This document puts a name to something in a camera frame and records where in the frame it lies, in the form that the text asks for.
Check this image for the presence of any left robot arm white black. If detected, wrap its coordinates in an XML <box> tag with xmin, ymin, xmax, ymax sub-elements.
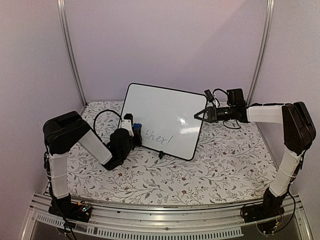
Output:
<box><xmin>42</xmin><ymin>111</ymin><xmax>143</xmax><ymax>217</ymax></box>

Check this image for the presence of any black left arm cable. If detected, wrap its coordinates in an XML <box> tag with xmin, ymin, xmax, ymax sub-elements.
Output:
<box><xmin>92</xmin><ymin>109</ymin><xmax>123</xmax><ymax>136</ymax></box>

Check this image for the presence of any blue whiteboard eraser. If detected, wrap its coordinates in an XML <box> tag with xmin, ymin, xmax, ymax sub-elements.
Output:
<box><xmin>132</xmin><ymin>123</ymin><xmax>142</xmax><ymax>136</ymax></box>

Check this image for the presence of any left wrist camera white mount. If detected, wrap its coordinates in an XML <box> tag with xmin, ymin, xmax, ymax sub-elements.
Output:
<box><xmin>121</xmin><ymin>113</ymin><xmax>134</xmax><ymax>137</ymax></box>

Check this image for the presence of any black right whiteboard foot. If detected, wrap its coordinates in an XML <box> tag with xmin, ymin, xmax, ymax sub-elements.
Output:
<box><xmin>158</xmin><ymin>151</ymin><xmax>165</xmax><ymax>160</ymax></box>

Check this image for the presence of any aluminium frame post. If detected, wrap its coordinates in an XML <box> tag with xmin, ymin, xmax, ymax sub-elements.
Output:
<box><xmin>246</xmin><ymin>0</ymin><xmax>275</xmax><ymax>105</ymax></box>
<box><xmin>57</xmin><ymin>0</ymin><xmax>88</xmax><ymax>107</ymax></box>

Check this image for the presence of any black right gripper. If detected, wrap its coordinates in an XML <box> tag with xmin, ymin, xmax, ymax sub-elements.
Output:
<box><xmin>193</xmin><ymin>106</ymin><xmax>235</xmax><ymax>125</ymax></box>

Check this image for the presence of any small black-framed whiteboard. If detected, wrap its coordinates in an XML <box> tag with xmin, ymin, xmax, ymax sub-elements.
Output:
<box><xmin>121</xmin><ymin>83</ymin><xmax>207</xmax><ymax>161</ymax></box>

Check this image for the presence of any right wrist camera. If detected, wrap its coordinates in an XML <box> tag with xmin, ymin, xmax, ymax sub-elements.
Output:
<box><xmin>204</xmin><ymin>89</ymin><xmax>220</xmax><ymax>108</ymax></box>

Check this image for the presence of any floral patterned table mat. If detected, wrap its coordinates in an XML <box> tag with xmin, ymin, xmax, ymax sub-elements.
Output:
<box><xmin>47</xmin><ymin>100</ymin><xmax>282</xmax><ymax>206</ymax></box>

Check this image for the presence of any right aluminium frame post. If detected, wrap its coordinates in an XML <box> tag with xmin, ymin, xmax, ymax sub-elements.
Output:
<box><xmin>246</xmin><ymin>0</ymin><xmax>275</xmax><ymax>105</ymax></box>

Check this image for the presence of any aluminium front rail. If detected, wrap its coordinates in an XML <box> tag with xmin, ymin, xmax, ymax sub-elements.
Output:
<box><xmin>21</xmin><ymin>193</ymin><xmax>314</xmax><ymax>240</ymax></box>

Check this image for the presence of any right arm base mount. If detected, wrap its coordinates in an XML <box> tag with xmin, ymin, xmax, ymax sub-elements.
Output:
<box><xmin>240</xmin><ymin>190</ymin><xmax>287</xmax><ymax>235</ymax></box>

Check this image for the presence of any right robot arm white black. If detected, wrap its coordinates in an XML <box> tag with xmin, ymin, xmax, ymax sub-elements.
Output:
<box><xmin>194</xmin><ymin>88</ymin><xmax>316</xmax><ymax>218</ymax></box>

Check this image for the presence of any left aluminium frame post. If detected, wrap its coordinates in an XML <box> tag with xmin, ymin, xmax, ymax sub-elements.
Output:
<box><xmin>57</xmin><ymin>0</ymin><xmax>88</xmax><ymax>107</ymax></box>

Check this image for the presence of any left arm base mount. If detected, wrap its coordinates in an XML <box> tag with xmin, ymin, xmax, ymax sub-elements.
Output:
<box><xmin>48</xmin><ymin>194</ymin><xmax>92</xmax><ymax>223</ymax></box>

